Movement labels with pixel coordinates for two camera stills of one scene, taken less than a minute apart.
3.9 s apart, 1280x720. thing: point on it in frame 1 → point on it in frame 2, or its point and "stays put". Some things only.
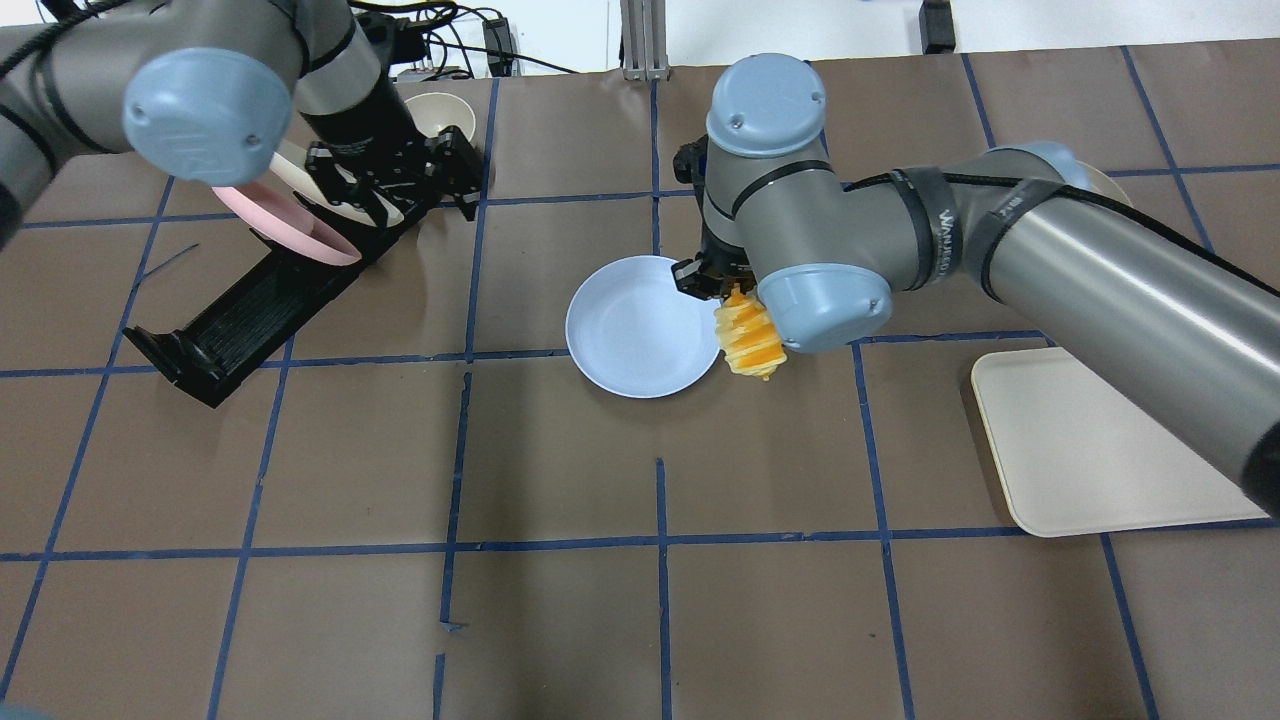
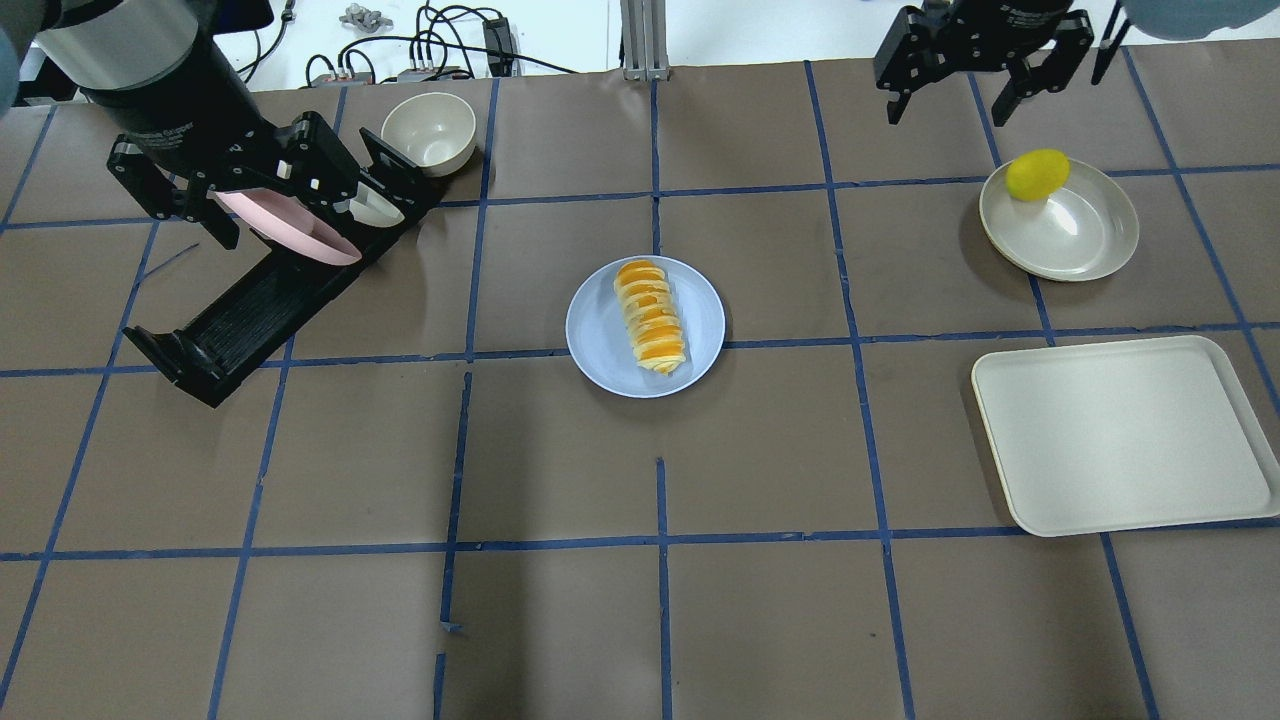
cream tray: x=1076 y=459 stays put
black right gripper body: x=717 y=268 → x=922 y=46
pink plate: x=280 y=219 stays put
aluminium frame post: x=644 y=40 stays put
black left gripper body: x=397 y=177 → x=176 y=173
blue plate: x=631 y=331 stays put
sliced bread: x=749 y=335 → x=653 y=315
